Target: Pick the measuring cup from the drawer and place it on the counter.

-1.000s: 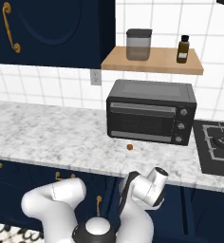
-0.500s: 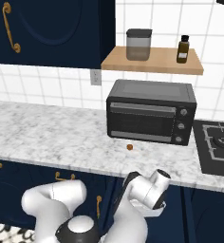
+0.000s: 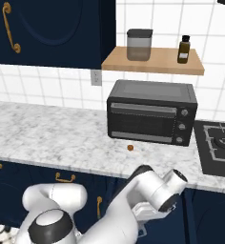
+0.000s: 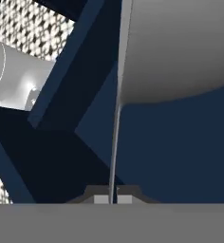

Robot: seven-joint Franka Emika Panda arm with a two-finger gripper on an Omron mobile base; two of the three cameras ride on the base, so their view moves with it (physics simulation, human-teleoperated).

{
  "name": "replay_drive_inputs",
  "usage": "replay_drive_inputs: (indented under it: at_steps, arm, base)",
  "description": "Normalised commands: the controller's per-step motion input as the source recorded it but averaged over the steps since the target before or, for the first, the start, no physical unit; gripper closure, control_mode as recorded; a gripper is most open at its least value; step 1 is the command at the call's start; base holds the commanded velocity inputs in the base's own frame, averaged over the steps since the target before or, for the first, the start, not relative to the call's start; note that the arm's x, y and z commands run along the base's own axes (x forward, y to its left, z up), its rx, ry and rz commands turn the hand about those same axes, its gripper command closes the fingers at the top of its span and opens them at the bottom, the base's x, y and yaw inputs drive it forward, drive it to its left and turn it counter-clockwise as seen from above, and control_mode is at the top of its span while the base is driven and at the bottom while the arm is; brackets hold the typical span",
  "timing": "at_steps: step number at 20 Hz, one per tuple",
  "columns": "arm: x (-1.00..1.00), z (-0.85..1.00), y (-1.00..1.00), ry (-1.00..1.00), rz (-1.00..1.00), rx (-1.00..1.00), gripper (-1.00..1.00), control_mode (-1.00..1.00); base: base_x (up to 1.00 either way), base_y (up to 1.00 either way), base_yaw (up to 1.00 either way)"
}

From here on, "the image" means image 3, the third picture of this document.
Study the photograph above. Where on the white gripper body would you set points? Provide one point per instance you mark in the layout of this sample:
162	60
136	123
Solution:
147	213

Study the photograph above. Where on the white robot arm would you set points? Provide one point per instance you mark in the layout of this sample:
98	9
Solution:
124	213

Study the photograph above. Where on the navy drawer front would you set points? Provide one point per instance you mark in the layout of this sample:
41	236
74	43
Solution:
92	181
9	181

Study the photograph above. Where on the navy base cupboard door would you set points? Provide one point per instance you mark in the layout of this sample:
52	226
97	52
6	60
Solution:
92	209
213	219

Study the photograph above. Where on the small brown round item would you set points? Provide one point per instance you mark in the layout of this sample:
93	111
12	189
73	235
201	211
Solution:
130	147

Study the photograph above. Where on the grey toaster oven knob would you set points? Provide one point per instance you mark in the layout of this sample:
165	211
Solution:
181	126
179	139
184	112

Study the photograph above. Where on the black hob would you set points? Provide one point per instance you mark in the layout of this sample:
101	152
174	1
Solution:
217	149

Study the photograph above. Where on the black toaster oven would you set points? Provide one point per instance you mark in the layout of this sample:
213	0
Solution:
149	109

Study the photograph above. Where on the brown bottle with black cap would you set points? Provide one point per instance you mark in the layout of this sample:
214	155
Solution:
183	50

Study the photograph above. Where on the grey lidded canister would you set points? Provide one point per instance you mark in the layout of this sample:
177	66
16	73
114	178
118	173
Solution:
139	46

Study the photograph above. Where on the white wall socket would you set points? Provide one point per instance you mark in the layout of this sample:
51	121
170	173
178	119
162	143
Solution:
96	77

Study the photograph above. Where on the wooden wall shelf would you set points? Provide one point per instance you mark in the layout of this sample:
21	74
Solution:
162	62

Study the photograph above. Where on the navy wall cupboard door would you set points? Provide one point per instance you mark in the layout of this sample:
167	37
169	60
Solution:
54	31

